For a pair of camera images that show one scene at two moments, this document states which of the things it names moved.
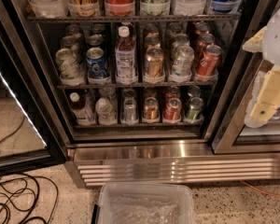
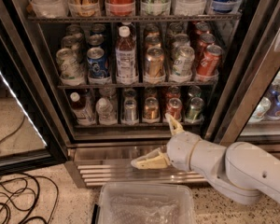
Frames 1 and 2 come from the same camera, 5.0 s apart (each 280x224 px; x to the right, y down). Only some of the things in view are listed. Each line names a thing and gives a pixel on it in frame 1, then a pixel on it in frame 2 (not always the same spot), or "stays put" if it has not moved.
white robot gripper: x=277 y=36 -> x=181 y=149
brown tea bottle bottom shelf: x=81 y=110 stays put
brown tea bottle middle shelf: x=125 y=58 stays put
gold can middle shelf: x=154 y=62 stays put
